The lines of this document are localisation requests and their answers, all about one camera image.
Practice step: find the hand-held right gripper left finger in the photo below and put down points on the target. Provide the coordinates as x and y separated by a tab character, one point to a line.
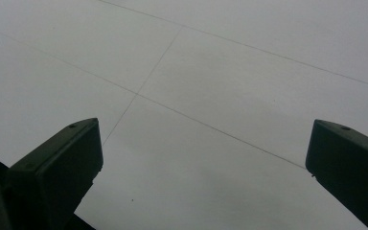
57	166

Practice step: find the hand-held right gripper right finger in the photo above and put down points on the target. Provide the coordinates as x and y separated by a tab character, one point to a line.
348	159

